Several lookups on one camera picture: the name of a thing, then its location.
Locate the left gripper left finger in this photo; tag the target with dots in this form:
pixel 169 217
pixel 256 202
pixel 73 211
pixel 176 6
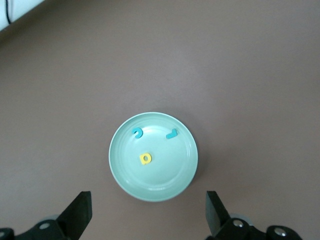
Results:
pixel 77 215

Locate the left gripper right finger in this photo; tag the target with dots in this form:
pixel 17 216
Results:
pixel 217 217

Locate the yellow foam letter d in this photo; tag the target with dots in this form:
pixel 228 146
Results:
pixel 145 159

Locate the teal foam letter l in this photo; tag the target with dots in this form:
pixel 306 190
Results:
pixel 172 134

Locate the teal foam letter c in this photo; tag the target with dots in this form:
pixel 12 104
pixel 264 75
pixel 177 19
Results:
pixel 137 132

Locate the light green plate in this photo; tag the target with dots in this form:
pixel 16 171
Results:
pixel 160 180

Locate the brown table cover sheet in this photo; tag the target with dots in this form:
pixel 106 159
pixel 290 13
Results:
pixel 250 75

